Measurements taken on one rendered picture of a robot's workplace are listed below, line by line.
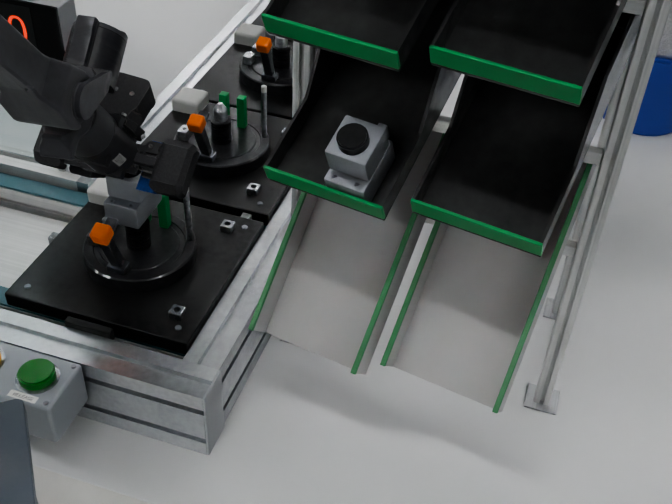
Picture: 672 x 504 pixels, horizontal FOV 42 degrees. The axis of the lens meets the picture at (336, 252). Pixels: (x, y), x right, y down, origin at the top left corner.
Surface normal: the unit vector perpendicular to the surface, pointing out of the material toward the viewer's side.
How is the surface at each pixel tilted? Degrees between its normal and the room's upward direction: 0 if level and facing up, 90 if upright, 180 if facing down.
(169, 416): 90
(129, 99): 20
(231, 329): 0
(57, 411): 90
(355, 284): 45
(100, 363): 0
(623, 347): 0
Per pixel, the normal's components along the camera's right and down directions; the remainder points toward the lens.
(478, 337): -0.30, -0.14
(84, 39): -0.09, -0.22
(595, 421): 0.04, -0.76
